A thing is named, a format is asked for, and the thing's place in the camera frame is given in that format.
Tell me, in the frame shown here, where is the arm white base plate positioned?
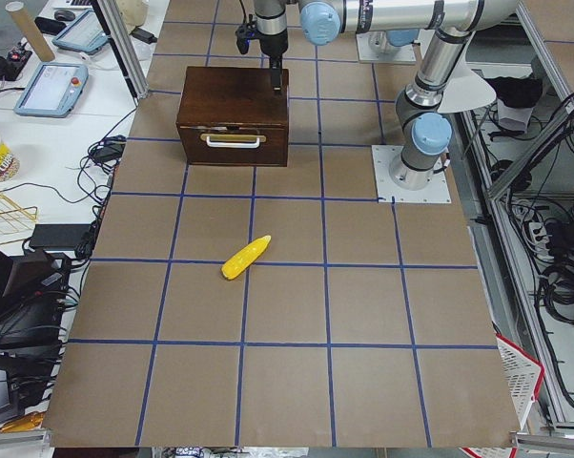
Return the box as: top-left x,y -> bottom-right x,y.
372,145 -> 451,204
357,29 -> 420,65

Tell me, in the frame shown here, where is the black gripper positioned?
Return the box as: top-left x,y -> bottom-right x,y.
259,31 -> 287,93

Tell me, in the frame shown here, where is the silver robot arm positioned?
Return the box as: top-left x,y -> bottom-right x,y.
254,1 -> 476,92
389,1 -> 493,191

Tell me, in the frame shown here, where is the aluminium frame post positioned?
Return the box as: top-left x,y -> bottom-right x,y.
94,0 -> 149,99

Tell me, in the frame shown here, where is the gold wire rack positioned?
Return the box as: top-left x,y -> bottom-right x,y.
0,194 -> 38,245

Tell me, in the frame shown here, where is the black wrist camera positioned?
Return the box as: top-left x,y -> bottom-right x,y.
235,14 -> 256,55

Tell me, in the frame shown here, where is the near blue teach pendant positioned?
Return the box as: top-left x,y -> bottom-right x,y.
13,63 -> 89,118

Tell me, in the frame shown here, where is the dark wooden drawer cabinet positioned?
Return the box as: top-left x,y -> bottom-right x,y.
174,65 -> 291,168

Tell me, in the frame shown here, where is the cardboard tube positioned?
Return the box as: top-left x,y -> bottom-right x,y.
5,1 -> 55,62

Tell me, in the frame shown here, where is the far blue teach pendant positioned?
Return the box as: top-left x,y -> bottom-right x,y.
51,10 -> 108,54

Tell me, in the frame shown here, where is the wooden drawer with white handle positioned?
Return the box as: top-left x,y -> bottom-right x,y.
178,126 -> 288,167

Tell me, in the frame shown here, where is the black power adapter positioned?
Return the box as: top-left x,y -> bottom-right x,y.
131,27 -> 157,44

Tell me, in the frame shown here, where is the blue teach pendant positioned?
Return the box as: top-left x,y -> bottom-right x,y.
51,10 -> 108,54
13,63 -> 89,118

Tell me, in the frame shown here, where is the white red plastic basket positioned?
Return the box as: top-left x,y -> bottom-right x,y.
496,334 -> 544,430

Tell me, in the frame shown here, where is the yellow corn cob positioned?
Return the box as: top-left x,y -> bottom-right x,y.
221,235 -> 272,281

